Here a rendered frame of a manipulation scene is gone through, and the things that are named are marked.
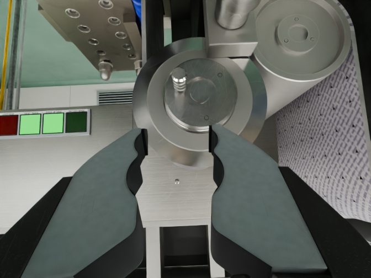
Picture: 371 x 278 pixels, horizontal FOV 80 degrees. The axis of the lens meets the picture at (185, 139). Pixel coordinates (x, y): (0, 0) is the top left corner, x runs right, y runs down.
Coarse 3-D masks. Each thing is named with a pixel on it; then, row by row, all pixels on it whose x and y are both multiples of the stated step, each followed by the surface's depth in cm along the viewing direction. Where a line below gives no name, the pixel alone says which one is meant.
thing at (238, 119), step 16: (176, 64) 25; (224, 64) 25; (160, 80) 24; (240, 80) 24; (160, 96) 24; (240, 96) 24; (160, 112) 24; (240, 112) 24; (160, 128) 24; (176, 128) 24; (240, 128) 24; (176, 144) 23; (192, 144) 23; (208, 144) 23
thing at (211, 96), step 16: (192, 64) 23; (208, 64) 23; (192, 80) 23; (208, 80) 23; (224, 80) 22; (176, 96) 22; (192, 96) 22; (208, 96) 22; (224, 96) 22; (176, 112) 22; (192, 112) 22; (208, 112) 22; (224, 112) 22; (192, 128) 22; (208, 128) 22
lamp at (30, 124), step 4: (24, 116) 58; (28, 116) 58; (32, 116) 58; (36, 116) 58; (24, 120) 58; (28, 120) 58; (32, 120) 58; (36, 120) 58; (20, 124) 58; (24, 124) 58; (28, 124) 58; (32, 124) 58; (36, 124) 58; (20, 128) 58; (24, 128) 58; (28, 128) 58; (32, 128) 58; (36, 128) 58; (20, 132) 57; (24, 132) 57; (28, 132) 57; (32, 132) 57; (36, 132) 57
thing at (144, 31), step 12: (144, 0) 27; (156, 0) 40; (144, 12) 27; (156, 12) 39; (144, 24) 26; (156, 24) 38; (144, 36) 26; (156, 36) 37; (144, 48) 26; (156, 48) 36; (144, 60) 26
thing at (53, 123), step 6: (48, 114) 58; (54, 114) 58; (60, 114) 58; (48, 120) 58; (54, 120) 58; (60, 120) 58; (48, 126) 58; (54, 126) 58; (60, 126) 58; (48, 132) 57
